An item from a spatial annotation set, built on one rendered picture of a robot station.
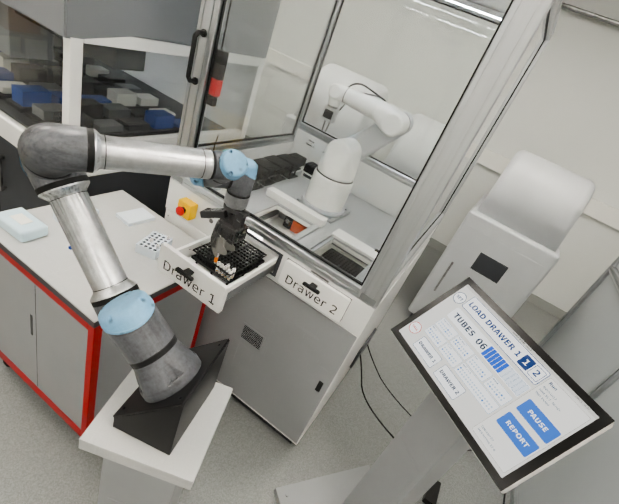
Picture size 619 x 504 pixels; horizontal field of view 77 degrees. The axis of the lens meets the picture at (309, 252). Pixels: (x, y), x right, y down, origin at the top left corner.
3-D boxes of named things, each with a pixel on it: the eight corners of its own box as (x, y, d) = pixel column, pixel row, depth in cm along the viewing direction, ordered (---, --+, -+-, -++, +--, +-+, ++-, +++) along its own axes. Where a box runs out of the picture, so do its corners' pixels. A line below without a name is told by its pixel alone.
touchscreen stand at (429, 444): (310, 625, 136) (467, 476, 85) (273, 491, 168) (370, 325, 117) (416, 576, 160) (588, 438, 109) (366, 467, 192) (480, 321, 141)
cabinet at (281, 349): (293, 455, 185) (361, 340, 145) (143, 332, 213) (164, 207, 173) (365, 350, 263) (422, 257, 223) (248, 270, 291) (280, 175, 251)
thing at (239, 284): (219, 305, 129) (223, 292, 126) (164, 265, 136) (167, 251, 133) (283, 264, 162) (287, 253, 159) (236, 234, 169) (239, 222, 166)
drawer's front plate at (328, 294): (338, 323, 145) (349, 301, 140) (277, 281, 153) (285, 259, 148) (340, 320, 147) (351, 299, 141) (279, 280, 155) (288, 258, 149)
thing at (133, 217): (128, 226, 159) (128, 223, 159) (115, 216, 162) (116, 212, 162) (154, 220, 170) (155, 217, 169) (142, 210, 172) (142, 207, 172)
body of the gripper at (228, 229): (230, 247, 125) (239, 215, 119) (210, 234, 128) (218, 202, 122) (244, 240, 132) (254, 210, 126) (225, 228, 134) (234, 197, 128)
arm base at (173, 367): (186, 392, 86) (162, 358, 83) (132, 409, 90) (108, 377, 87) (210, 351, 100) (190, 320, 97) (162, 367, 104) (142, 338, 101)
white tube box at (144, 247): (154, 260, 148) (156, 252, 146) (134, 251, 148) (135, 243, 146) (171, 246, 159) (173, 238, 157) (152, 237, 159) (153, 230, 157)
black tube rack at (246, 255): (226, 289, 137) (230, 275, 133) (189, 263, 141) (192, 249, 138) (262, 267, 155) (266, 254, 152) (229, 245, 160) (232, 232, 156)
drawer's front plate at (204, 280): (218, 314, 128) (226, 289, 122) (156, 268, 136) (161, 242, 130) (222, 312, 129) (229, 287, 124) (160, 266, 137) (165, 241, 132)
